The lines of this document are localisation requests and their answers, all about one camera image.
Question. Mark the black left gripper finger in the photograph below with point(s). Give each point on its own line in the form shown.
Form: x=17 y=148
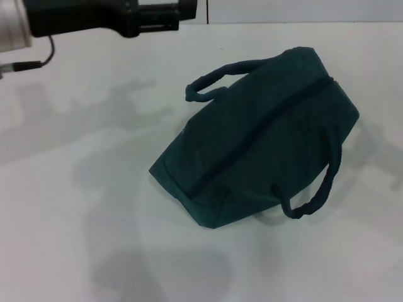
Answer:
x=189 y=9

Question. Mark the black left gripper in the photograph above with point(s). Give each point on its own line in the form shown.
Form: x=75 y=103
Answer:
x=78 y=15

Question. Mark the dark teal insulated lunch bag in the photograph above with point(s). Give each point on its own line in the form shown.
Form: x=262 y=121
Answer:
x=252 y=141

